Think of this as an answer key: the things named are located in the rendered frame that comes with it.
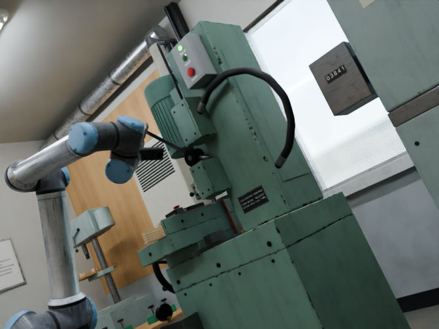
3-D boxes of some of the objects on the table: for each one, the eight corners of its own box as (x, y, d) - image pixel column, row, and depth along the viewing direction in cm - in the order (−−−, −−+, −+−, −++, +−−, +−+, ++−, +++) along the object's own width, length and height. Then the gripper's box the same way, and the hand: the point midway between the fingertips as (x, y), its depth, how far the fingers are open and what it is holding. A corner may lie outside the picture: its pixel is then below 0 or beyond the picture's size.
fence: (268, 199, 192) (263, 187, 193) (271, 198, 191) (266, 186, 192) (165, 235, 148) (159, 220, 149) (168, 234, 147) (162, 219, 148)
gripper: (118, 127, 155) (131, 113, 173) (112, 178, 162) (125, 160, 180) (142, 132, 155) (152, 118, 173) (135, 182, 162) (146, 164, 180)
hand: (146, 140), depth 177 cm, fingers open, 14 cm apart
